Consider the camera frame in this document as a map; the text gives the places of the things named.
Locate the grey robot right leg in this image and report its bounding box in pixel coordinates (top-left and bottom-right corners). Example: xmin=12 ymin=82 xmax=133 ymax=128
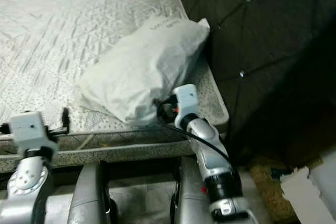
xmin=170 ymin=155 xmax=216 ymax=224

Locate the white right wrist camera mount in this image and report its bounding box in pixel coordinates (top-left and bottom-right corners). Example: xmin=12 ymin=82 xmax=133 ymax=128
xmin=172 ymin=83 xmax=201 ymax=123

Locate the black tufted headboard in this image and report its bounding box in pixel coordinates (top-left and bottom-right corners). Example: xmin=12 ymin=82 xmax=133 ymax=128
xmin=173 ymin=0 xmax=336 ymax=168

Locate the grey robot left leg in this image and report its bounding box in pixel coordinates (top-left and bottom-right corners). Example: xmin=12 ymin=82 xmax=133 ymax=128
xmin=68 ymin=162 xmax=114 ymax=224

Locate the white quilted mattress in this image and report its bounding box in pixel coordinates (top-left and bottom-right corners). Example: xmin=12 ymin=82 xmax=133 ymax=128
xmin=0 ymin=0 xmax=229 ymax=173

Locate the grey robot leg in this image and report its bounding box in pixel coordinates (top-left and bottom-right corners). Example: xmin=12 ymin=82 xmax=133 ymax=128
xmin=170 ymin=155 xmax=216 ymax=224
xmin=68 ymin=162 xmax=114 ymax=224

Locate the white pillow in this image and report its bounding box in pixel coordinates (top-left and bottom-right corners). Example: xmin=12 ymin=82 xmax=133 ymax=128
xmin=75 ymin=17 xmax=211 ymax=126

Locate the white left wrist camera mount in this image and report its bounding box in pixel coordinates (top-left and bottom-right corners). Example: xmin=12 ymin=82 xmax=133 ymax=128
xmin=9 ymin=111 xmax=58 ymax=154

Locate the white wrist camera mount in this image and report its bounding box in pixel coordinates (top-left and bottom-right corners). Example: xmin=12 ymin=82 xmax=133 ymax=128
xmin=172 ymin=83 xmax=201 ymax=123
xmin=9 ymin=111 xmax=58 ymax=154

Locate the white torn cardboard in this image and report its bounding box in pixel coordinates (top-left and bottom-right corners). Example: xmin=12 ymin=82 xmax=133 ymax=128
xmin=279 ymin=166 xmax=327 ymax=224

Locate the brown floor mat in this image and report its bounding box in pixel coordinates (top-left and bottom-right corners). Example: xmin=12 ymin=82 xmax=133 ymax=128
xmin=246 ymin=158 xmax=295 ymax=222

